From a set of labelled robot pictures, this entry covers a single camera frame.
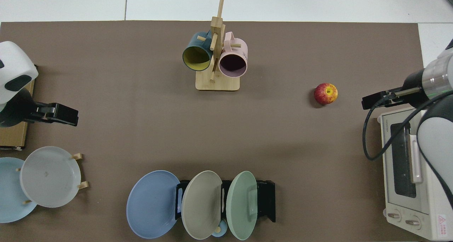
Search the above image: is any dark blue cup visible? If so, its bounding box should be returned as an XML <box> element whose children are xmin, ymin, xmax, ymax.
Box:
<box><xmin>182</xmin><ymin>31</ymin><xmax>214</xmax><ymax>71</ymax></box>

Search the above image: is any wire basket with wooden floor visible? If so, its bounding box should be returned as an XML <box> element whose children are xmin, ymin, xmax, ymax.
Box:
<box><xmin>0</xmin><ymin>77</ymin><xmax>36</xmax><ymax>150</ymax></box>

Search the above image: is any light blue plate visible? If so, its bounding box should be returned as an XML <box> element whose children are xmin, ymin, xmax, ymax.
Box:
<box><xmin>0</xmin><ymin>157</ymin><xmax>38</xmax><ymax>223</ymax></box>

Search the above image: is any brown table cloth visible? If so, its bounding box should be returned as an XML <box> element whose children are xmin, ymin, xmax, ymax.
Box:
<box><xmin>0</xmin><ymin>21</ymin><xmax>425</xmax><ymax>242</ymax></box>

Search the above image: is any beige plate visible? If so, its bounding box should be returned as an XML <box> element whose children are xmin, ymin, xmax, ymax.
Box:
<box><xmin>181</xmin><ymin>171</ymin><xmax>223</xmax><ymax>240</ymax></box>

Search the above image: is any green plate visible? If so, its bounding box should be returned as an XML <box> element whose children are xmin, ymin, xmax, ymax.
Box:
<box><xmin>226</xmin><ymin>171</ymin><xmax>258</xmax><ymax>241</ymax></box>

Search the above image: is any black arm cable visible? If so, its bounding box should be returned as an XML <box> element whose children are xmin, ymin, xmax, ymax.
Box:
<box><xmin>362</xmin><ymin>90</ymin><xmax>453</xmax><ymax>161</ymax></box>

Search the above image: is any grey plate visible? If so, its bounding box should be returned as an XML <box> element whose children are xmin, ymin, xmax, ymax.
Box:
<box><xmin>19</xmin><ymin>146</ymin><xmax>82</xmax><ymax>208</ymax></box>

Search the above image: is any red yellow apple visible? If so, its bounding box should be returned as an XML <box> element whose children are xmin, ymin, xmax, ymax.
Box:
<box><xmin>314</xmin><ymin>83</ymin><xmax>338</xmax><ymax>105</ymax></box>

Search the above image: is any small blue round thing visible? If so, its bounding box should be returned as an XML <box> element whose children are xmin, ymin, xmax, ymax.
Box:
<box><xmin>211</xmin><ymin>219</ymin><xmax>228</xmax><ymax>238</ymax></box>

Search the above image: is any wooden plate rack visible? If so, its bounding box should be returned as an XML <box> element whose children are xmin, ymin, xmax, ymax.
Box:
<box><xmin>16</xmin><ymin>153</ymin><xmax>89</xmax><ymax>204</ymax></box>

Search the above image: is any black dish rack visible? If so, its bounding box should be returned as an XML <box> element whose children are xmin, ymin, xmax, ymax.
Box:
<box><xmin>175</xmin><ymin>179</ymin><xmax>276</xmax><ymax>223</ymax></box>

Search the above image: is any pink cup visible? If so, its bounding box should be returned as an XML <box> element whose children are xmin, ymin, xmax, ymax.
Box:
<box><xmin>218</xmin><ymin>31</ymin><xmax>248</xmax><ymax>78</ymax></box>

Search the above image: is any pale toaster oven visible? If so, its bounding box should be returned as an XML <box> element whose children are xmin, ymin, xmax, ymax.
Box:
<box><xmin>377</xmin><ymin>107</ymin><xmax>453</xmax><ymax>241</ymax></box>

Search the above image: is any wooden cup stand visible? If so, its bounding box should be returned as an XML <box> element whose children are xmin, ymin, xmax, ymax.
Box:
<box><xmin>195</xmin><ymin>0</ymin><xmax>241</xmax><ymax>91</ymax></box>

